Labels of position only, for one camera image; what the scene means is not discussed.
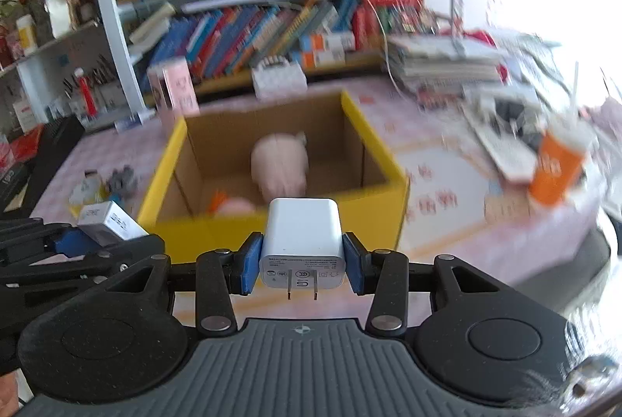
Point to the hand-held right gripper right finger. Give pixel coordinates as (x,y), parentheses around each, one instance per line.
(353,266)

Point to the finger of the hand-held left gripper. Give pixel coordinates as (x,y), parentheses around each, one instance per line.
(73,244)
(131,249)

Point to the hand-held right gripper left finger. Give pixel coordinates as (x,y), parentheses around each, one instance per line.
(251,266)

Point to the small pale green device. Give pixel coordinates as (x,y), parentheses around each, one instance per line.
(114,222)

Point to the yellow tape roll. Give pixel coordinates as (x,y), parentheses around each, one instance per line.
(87,193)

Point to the yellow cardboard box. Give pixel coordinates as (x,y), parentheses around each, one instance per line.
(369,213)

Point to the white charger plug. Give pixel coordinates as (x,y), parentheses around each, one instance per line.
(301,232)

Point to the pink chick plush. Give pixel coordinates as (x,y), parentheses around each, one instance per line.
(238,205)

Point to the small grey toy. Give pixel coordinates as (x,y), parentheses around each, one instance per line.
(121,181)

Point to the pink pig plush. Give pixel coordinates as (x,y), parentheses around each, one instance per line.
(279,164)

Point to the flat black box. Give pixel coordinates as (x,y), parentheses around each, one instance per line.
(14,178)

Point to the tall black case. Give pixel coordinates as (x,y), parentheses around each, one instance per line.
(53,154)

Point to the pink checked tablecloth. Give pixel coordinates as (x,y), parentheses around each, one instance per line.
(437,183)

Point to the small spray bottle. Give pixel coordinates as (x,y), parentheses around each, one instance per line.
(136,119)

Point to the small pen holder with pens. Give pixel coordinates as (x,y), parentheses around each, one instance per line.
(65,103)

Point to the red tassel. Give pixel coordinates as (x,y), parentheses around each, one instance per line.
(87,96)

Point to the large pen holder with pens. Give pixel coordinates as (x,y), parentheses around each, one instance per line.
(109,93)

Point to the pink cylindrical humidifier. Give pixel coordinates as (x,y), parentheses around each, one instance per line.
(177,86)

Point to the printed instruction sheet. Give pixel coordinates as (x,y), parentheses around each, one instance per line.
(505,154)

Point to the white quilted handbag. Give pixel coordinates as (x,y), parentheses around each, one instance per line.
(279,79)

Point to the white side shelf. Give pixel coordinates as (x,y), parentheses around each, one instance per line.
(48,52)

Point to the small orange and white carton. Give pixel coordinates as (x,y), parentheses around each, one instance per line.
(323,58)

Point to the white jar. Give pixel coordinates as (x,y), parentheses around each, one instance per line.
(26,35)

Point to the black chair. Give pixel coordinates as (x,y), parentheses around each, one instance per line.
(573,271)

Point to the orange paper cup with straw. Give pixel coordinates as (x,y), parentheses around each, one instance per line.
(554,174)

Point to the stack of papers and magazines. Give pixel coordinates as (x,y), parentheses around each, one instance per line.
(447,62)

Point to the white paperback book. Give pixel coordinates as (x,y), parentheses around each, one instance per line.
(153,25)

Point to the large orange and white carton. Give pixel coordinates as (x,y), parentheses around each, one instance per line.
(325,41)

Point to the long row of colourful books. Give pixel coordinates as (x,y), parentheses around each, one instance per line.
(243,37)

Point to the white paper bag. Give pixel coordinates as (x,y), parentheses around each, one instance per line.
(60,8)

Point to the white bookshelf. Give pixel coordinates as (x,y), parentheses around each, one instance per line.
(109,8)

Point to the red boxed book set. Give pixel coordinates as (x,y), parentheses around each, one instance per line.
(388,8)

